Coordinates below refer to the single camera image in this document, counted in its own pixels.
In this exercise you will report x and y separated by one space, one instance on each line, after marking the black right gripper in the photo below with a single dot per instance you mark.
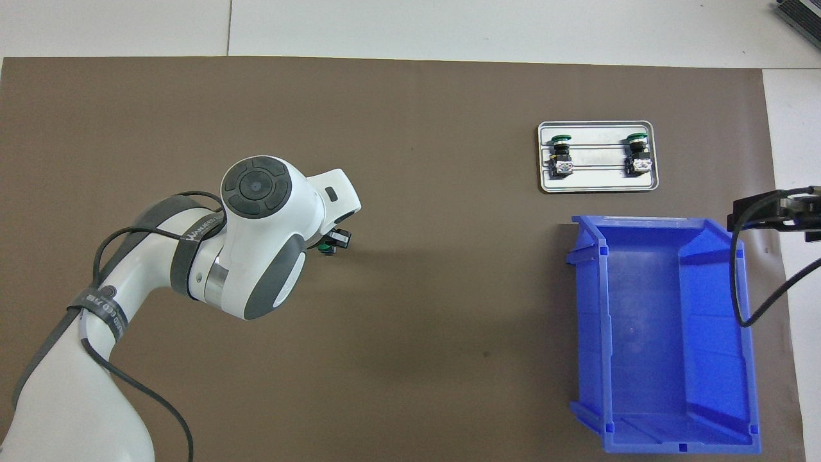
808 218

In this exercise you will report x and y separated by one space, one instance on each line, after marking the green push button switch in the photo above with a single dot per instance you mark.
639 153
563 153
326 248

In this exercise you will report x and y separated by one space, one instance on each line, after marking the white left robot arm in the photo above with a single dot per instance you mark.
256 186

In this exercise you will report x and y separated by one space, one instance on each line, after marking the brown table mat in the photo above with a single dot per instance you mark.
449 321

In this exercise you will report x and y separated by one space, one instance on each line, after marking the blue plastic storage bin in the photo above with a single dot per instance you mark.
648 333

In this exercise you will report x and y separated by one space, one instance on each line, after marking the silver metal tray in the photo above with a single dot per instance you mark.
596 183

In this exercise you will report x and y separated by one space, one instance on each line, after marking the grey ribbed metal device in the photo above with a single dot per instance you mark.
805 13

